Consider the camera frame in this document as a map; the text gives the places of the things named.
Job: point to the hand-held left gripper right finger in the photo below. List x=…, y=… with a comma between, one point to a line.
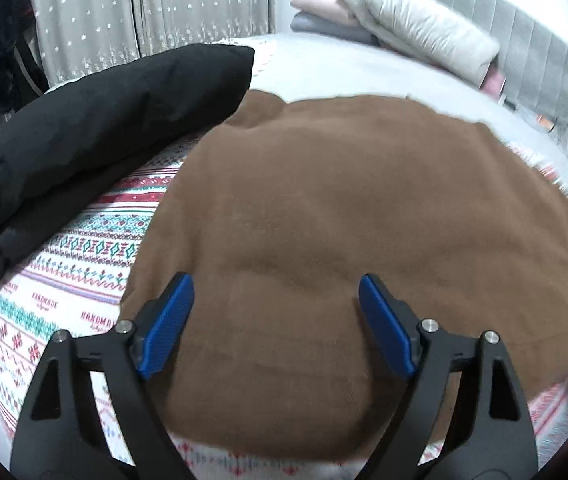
x=386, y=325

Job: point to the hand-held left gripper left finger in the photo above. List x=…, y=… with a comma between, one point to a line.
x=166, y=325

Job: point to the dark hanging clothes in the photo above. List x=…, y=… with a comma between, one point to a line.
x=4, y=50

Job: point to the patterned knit-print blanket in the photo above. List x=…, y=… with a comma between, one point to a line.
x=64, y=280

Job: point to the black puffer jacket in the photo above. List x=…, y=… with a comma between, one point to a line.
x=89, y=125

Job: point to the pink pillow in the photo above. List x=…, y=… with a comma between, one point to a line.
x=495, y=81

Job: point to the grey padded headboard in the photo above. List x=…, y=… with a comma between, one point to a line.
x=539, y=50

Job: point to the bed with grey sheet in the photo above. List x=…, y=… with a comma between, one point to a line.
x=344, y=70

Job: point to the white folded duvet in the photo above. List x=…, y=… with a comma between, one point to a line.
x=414, y=25

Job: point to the grey pillow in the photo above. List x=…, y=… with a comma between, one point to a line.
x=324, y=27

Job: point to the grey star-print curtain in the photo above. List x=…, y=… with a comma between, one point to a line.
x=204, y=5
x=84, y=15

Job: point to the pink folded blanket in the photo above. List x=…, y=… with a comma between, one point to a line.
x=319, y=5

